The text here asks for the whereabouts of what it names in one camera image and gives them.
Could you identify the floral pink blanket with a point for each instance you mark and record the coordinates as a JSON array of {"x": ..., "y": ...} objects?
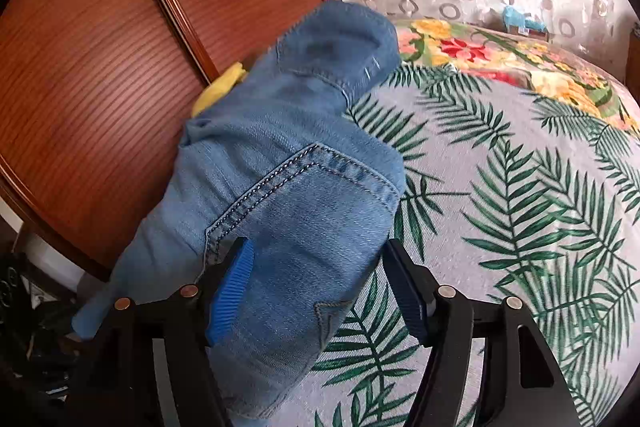
[{"x": 521, "y": 62}]

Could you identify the blue denim pants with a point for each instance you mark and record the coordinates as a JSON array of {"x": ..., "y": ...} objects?
[{"x": 277, "y": 162}]

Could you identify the brown wooden wardrobe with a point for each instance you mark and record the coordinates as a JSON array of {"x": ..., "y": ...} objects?
[{"x": 94, "y": 94}]

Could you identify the yellow plush toy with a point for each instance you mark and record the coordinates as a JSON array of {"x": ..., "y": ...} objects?
[{"x": 219, "y": 88}]

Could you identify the palm leaf print sheet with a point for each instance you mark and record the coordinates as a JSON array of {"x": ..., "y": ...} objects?
[{"x": 519, "y": 192}]

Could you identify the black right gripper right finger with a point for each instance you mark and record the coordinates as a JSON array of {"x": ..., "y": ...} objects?
[{"x": 521, "y": 383}]

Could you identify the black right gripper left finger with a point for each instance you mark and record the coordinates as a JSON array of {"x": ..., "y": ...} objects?
[{"x": 148, "y": 364}]

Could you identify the blue toy at headboard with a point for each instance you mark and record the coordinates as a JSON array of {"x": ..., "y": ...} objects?
[{"x": 512, "y": 18}]

